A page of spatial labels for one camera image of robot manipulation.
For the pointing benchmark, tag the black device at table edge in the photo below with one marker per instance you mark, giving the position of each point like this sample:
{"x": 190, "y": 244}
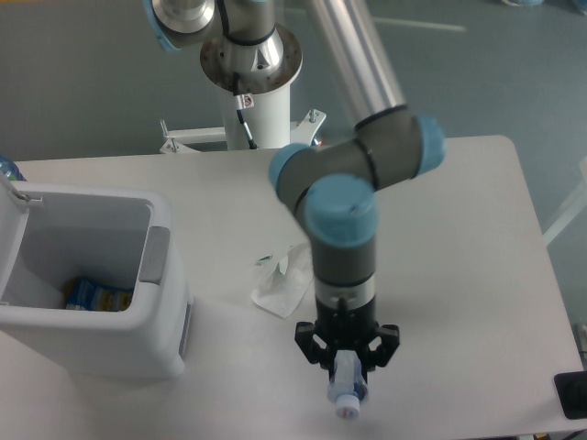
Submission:
{"x": 571, "y": 388}

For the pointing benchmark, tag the white plastic trash can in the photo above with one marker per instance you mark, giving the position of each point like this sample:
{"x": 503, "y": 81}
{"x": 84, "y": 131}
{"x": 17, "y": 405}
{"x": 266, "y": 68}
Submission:
{"x": 91, "y": 278}

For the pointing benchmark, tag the clear crushed plastic bottle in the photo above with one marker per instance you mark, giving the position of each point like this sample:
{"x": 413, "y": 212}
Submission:
{"x": 347, "y": 388}

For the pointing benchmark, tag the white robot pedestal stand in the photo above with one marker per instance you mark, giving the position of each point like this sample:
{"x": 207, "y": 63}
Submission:
{"x": 253, "y": 87}

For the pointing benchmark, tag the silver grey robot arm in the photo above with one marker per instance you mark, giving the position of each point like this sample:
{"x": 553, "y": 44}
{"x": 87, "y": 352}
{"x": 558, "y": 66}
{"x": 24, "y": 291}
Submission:
{"x": 330, "y": 192}

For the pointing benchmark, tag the white plastic wrapper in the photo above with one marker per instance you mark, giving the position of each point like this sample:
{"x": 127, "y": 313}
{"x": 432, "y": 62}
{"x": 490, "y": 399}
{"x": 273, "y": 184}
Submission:
{"x": 283, "y": 279}

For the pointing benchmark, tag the blue yellow snack packet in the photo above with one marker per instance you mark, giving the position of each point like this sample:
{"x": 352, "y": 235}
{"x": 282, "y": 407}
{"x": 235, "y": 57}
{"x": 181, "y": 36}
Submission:
{"x": 83, "y": 294}

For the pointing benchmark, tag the white frame at right edge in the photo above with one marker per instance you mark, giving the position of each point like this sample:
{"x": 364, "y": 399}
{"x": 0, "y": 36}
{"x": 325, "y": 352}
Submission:
{"x": 569, "y": 209}

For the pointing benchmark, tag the blue capped bottle behind bin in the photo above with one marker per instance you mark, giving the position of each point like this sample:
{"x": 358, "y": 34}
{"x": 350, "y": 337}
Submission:
{"x": 10, "y": 169}

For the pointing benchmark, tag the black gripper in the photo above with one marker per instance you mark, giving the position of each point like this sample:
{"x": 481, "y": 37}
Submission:
{"x": 347, "y": 329}

